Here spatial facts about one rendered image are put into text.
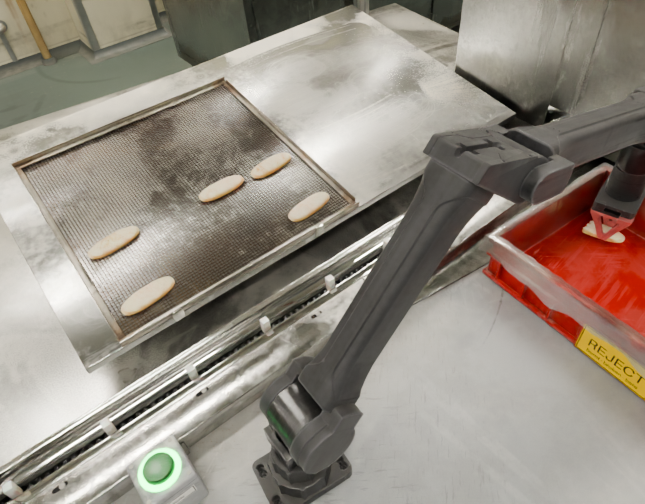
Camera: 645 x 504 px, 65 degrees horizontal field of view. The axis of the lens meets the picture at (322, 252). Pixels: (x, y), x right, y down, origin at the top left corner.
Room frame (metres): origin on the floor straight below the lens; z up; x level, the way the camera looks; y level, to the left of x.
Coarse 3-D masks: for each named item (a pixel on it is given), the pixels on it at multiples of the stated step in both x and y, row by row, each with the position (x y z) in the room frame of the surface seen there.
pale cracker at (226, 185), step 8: (232, 176) 0.84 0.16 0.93; (240, 176) 0.84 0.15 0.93; (216, 184) 0.82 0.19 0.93; (224, 184) 0.82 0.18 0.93; (232, 184) 0.82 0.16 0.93; (240, 184) 0.82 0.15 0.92; (208, 192) 0.80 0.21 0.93; (216, 192) 0.80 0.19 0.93; (224, 192) 0.80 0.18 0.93; (208, 200) 0.78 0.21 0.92
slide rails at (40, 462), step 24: (312, 288) 0.59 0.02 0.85; (336, 288) 0.59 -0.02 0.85; (264, 312) 0.55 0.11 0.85; (240, 336) 0.51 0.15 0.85; (264, 336) 0.50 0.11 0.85; (192, 360) 0.47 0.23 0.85; (168, 384) 0.43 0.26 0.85; (192, 384) 0.42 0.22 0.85; (120, 408) 0.40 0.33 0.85; (96, 432) 0.36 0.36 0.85; (120, 432) 0.36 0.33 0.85; (48, 456) 0.33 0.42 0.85; (0, 480) 0.31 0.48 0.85; (24, 480) 0.30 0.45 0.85; (48, 480) 0.30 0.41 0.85
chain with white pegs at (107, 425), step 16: (384, 240) 0.67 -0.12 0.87; (352, 272) 0.63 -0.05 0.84; (304, 304) 0.57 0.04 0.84; (256, 336) 0.51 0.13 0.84; (192, 368) 0.44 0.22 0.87; (208, 368) 0.46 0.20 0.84; (160, 400) 0.41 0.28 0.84; (112, 432) 0.36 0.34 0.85; (80, 448) 0.34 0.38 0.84; (64, 464) 0.32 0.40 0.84; (16, 496) 0.28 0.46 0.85
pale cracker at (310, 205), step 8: (320, 192) 0.79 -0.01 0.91; (304, 200) 0.77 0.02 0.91; (312, 200) 0.77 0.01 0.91; (320, 200) 0.77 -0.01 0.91; (296, 208) 0.75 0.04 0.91; (304, 208) 0.75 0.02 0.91; (312, 208) 0.75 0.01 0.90; (320, 208) 0.75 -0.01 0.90; (288, 216) 0.74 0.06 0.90; (296, 216) 0.73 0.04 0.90; (304, 216) 0.73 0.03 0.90
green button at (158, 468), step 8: (152, 456) 0.29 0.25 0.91; (160, 456) 0.29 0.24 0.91; (168, 456) 0.29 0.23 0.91; (144, 464) 0.28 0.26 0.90; (152, 464) 0.28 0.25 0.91; (160, 464) 0.28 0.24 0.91; (168, 464) 0.28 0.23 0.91; (144, 472) 0.27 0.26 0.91; (152, 472) 0.27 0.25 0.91; (160, 472) 0.27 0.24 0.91; (168, 472) 0.27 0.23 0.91; (152, 480) 0.26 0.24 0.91; (160, 480) 0.26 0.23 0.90
